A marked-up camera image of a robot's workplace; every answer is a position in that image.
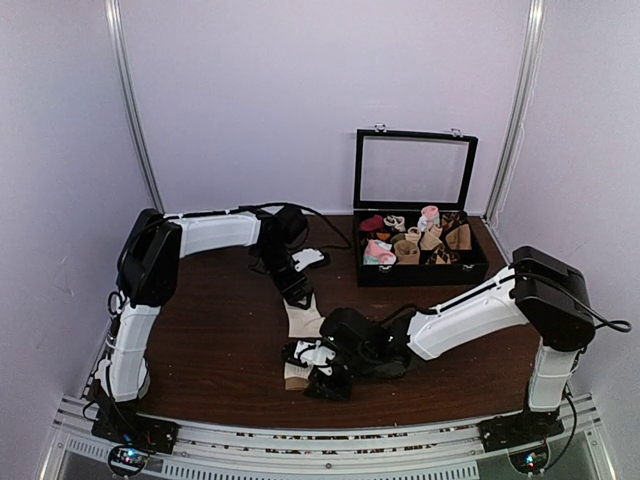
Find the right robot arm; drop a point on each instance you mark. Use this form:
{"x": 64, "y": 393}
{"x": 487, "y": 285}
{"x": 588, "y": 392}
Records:
{"x": 536, "y": 289}

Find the front aluminium rail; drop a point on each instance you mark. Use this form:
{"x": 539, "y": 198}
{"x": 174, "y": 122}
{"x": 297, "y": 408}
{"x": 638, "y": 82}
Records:
{"x": 447, "y": 450}

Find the tan brown ribbed sock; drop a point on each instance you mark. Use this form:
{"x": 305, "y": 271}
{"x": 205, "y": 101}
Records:
{"x": 459, "y": 238}

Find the right aluminium frame post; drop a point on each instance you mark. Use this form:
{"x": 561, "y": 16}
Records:
{"x": 524, "y": 92}

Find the aluminium frame post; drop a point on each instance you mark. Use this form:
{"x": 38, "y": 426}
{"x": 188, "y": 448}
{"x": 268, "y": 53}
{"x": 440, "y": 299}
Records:
{"x": 118, "y": 41}
{"x": 524, "y": 92}

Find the black glass box lid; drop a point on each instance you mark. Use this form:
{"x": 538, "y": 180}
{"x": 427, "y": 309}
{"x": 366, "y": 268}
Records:
{"x": 407, "y": 170}

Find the dark red rolled sock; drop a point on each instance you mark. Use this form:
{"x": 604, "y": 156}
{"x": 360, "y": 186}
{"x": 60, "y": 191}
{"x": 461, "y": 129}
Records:
{"x": 372, "y": 225}

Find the left aluminium frame post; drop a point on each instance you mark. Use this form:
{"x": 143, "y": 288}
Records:
{"x": 118, "y": 41}

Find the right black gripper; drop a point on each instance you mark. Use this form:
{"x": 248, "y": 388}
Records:
{"x": 329, "y": 389}

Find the pink white rolled sock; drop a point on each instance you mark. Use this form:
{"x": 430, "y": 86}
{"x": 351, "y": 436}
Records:
{"x": 430, "y": 217}

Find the black storage box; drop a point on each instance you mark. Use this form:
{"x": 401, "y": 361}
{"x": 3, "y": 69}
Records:
{"x": 471, "y": 269}

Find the beige rolled sock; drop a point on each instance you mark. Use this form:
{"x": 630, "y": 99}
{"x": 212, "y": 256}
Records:
{"x": 431, "y": 238}

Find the round circuit board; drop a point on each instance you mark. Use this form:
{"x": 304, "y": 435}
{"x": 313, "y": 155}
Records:
{"x": 126, "y": 461}
{"x": 531, "y": 461}

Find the tan rolled sock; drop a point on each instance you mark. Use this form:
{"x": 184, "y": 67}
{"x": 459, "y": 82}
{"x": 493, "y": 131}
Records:
{"x": 405, "y": 246}

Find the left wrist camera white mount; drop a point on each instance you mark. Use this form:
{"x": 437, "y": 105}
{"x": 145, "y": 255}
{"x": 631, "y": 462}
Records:
{"x": 310, "y": 258}

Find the right round circuit board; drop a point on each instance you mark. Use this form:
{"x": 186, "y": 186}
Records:
{"x": 531, "y": 461}

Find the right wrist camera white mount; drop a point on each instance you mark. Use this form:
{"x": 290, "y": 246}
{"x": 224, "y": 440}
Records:
{"x": 312, "y": 354}

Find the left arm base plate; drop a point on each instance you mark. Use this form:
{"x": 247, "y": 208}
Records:
{"x": 156, "y": 436}

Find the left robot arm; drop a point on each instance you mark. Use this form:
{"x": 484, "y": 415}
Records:
{"x": 148, "y": 269}

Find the pink mint rolled sock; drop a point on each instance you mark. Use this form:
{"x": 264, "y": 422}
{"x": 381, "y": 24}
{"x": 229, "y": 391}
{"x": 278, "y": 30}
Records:
{"x": 378, "y": 252}

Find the brown diamond rolled sock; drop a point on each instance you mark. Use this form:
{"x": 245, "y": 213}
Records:
{"x": 443, "y": 255}

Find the cream brown rolled sock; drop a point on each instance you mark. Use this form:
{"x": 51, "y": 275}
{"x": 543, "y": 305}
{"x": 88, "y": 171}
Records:
{"x": 395, "y": 223}

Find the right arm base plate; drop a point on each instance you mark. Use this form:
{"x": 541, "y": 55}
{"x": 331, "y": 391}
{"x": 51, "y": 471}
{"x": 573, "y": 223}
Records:
{"x": 510, "y": 431}

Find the left round circuit board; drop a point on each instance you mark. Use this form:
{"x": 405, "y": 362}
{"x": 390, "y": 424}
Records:
{"x": 126, "y": 461}

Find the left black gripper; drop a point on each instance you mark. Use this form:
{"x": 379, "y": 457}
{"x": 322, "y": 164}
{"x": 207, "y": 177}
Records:
{"x": 293, "y": 297}

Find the brown argyle rolled sock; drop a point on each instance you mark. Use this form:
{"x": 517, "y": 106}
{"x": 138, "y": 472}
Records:
{"x": 453, "y": 220}

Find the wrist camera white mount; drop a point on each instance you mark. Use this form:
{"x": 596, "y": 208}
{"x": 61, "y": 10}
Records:
{"x": 312, "y": 354}
{"x": 310, "y": 258}

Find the cream and brown sock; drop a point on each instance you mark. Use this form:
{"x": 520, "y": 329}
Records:
{"x": 303, "y": 324}

